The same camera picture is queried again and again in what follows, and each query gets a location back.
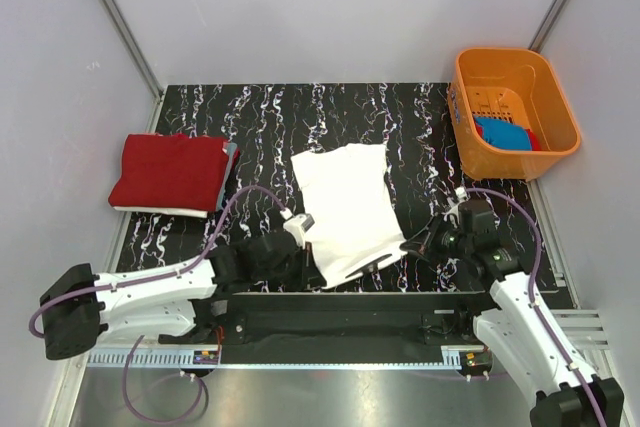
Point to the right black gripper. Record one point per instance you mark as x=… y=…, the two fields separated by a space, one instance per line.
x=421 y=241

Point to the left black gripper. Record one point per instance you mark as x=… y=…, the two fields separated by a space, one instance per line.
x=313 y=277

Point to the white t shirt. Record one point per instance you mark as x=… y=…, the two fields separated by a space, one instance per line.
x=355 y=228
x=164 y=211

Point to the red t shirt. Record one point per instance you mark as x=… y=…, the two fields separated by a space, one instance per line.
x=533 y=140
x=173 y=171

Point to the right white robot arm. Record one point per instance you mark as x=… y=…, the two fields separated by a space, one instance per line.
x=562 y=387

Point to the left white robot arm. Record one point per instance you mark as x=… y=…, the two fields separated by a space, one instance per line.
x=83 y=308

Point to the blue t shirt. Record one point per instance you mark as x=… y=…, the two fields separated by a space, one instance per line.
x=502 y=134

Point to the red t shirt in basket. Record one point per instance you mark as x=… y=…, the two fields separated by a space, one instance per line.
x=533 y=140

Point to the folded grey t shirt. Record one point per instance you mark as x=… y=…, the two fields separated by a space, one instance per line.
x=232 y=151

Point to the orange plastic basket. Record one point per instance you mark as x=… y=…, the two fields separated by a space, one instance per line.
x=514 y=85

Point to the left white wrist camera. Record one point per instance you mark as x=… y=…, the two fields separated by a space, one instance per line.
x=298 y=226

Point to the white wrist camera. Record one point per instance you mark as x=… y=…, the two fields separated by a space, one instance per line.
x=460 y=196
x=298 y=226

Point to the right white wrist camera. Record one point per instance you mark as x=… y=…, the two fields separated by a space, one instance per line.
x=460 y=196

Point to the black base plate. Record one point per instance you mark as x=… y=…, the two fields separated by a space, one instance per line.
x=349 y=322

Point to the grey slotted cable duct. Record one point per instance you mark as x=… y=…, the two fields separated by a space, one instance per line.
x=200 y=357

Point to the left corner aluminium post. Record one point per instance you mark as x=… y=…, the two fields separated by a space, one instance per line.
x=133 y=48

